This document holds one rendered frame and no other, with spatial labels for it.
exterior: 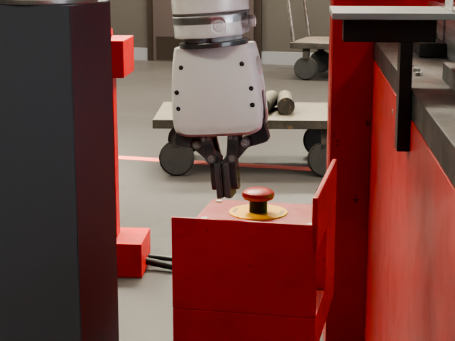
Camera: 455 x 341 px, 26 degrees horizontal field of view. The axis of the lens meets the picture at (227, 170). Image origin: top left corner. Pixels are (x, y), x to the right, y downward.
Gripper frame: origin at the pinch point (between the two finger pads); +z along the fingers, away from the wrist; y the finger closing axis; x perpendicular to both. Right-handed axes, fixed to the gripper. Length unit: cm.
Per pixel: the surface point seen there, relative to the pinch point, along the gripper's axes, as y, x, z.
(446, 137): -24.3, -14.3, -0.8
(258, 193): -2.0, -8.0, 3.8
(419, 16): -21, -46, -13
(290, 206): -4.9, -13.1, 6.9
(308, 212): -7.5, -10.7, 7.1
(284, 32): 120, -815, 46
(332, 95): 3, -138, 11
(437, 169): -23.0, -20.5, 4.4
